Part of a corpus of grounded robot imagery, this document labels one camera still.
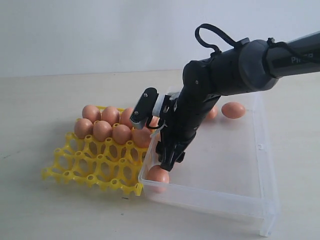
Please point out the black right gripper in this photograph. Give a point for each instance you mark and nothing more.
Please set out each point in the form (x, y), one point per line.
(185, 115)

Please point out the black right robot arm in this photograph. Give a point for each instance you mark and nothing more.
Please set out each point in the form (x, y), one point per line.
(254, 66)

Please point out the yellow plastic egg tray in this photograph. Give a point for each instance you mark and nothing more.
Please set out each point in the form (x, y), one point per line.
(106, 164)

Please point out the clear plastic bin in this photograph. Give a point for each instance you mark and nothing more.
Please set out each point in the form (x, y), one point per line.
(228, 168)

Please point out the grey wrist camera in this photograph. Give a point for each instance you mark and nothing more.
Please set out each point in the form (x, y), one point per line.
(143, 108)

